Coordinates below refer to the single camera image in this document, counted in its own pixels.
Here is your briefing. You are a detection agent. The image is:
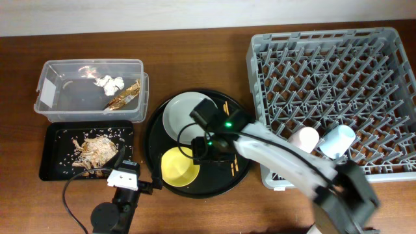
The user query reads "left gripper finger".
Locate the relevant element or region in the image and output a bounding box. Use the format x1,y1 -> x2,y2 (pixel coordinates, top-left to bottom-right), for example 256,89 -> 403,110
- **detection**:
151,156 -> 163,190
112,146 -> 125,168

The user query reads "wooden chopstick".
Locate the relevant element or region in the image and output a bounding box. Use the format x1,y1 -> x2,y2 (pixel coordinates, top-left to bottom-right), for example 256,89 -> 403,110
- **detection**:
230,162 -> 235,177
223,101 -> 239,173

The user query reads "yellow bowl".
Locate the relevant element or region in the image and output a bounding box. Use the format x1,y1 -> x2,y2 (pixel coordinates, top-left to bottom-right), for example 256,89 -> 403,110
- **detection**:
161,147 -> 200,187

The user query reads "food scraps pile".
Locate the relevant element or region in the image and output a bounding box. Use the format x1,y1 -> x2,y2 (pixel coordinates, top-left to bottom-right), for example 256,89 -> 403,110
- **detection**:
56,127 -> 133,176

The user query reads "grey round plate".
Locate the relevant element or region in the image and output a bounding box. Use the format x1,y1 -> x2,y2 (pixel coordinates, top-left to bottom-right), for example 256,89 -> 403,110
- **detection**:
162,92 -> 213,145

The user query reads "gold snack wrapper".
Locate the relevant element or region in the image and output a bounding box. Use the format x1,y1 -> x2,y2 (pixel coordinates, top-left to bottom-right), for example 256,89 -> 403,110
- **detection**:
104,80 -> 141,111

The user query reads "white tissue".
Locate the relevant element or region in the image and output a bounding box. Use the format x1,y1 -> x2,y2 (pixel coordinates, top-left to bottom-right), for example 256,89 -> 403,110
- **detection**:
94,75 -> 124,96

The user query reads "pink plastic cup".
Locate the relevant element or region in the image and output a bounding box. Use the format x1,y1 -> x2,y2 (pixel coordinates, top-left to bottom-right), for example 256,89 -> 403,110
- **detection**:
288,127 -> 320,153

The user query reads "blue plastic cup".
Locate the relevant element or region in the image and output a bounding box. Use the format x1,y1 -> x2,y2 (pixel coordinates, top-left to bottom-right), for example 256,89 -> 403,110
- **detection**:
319,125 -> 356,159

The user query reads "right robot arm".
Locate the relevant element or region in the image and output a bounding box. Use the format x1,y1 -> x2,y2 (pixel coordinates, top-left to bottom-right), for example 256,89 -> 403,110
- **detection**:
190,99 -> 380,233

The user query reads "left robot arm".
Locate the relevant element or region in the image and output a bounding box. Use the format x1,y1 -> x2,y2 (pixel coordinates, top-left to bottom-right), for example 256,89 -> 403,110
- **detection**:
90,147 -> 163,233

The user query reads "grey dishwasher rack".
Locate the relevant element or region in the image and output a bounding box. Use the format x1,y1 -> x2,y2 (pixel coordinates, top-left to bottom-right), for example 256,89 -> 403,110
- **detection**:
246,27 -> 415,183

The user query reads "round black serving tray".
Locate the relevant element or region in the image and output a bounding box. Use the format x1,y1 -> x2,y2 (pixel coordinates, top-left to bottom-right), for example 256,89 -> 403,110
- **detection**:
143,89 -> 251,198

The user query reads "black rectangular tray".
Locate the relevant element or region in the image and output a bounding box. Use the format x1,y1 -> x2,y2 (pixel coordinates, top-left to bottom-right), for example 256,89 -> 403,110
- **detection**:
39,120 -> 134,181

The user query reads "clear plastic storage bin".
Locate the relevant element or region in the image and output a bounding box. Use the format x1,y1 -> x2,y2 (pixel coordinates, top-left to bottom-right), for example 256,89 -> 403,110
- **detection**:
34,58 -> 149,123

